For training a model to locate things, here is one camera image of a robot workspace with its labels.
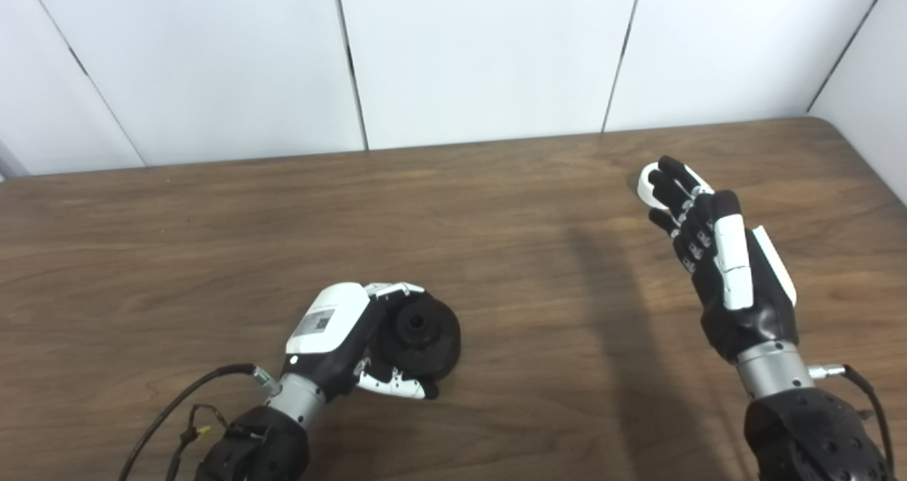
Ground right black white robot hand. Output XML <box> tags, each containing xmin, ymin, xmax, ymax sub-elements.
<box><xmin>646</xmin><ymin>156</ymin><xmax>799</xmax><ymax>363</ymax></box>

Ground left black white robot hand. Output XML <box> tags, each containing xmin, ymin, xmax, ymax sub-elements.
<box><xmin>283</xmin><ymin>281</ymin><xmax>440</xmax><ymax>401</ymax></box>

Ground round black stepped part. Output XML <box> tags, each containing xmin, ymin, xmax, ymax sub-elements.
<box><xmin>376</xmin><ymin>293</ymin><xmax>463</xmax><ymax>383</ymax></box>

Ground white toothed ring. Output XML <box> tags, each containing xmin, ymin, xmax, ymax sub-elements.
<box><xmin>637</xmin><ymin>164</ymin><xmax>670</xmax><ymax>209</ymax></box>

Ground thick black right wrist cable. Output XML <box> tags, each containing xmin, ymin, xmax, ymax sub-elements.
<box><xmin>808</xmin><ymin>364</ymin><xmax>895</xmax><ymax>468</ymax></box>

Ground thick black wrist cable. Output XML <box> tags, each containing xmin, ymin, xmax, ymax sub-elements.
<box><xmin>808</xmin><ymin>364</ymin><xmax>895</xmax><ymax>468</ymax></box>
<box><xmin>117</xmin><ymin>364</ymin><xmax>281</xmax><ymax>481</ymax></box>

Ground thick black left wrist cable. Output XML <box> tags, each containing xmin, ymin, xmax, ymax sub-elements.
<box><xmin>117</xmin><ymin>364</ymin><xmax>281</xmax><ymax>481</ymax></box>

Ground thin left wire yellow connector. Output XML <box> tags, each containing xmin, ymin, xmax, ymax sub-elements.
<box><xmin>167</xmin><ymin>404</ymin><xmax>249</xmax><ymax>481</ymax></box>

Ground grey vertical wall post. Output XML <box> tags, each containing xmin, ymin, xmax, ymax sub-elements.
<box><xmin>0</xmin><ymin>140</ymin><xmax>30</xmax><ymax>181</ymax></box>

